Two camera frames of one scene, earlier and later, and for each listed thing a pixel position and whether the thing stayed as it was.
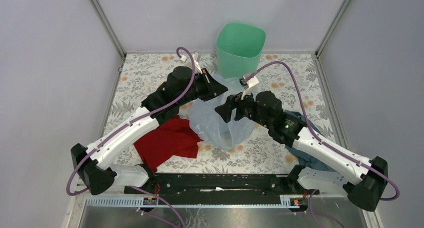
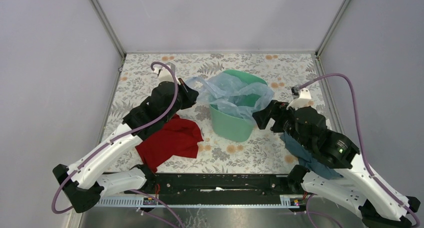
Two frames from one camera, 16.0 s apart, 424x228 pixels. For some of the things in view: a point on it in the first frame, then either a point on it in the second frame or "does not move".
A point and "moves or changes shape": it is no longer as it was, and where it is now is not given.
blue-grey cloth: [303, 159] does not move
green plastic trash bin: [239, 46] → [232, 127]
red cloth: [174, 137] does not move
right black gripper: [225, 110] → [275, 110]
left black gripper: [214, 88] → [190, 94]
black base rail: [219, 185] does not move
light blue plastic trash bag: [212, 127] moves or changes shape
